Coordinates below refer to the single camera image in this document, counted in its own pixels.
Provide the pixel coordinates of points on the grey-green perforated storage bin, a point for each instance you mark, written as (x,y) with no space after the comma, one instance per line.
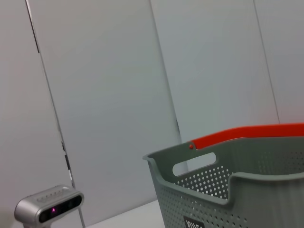
(237,202)

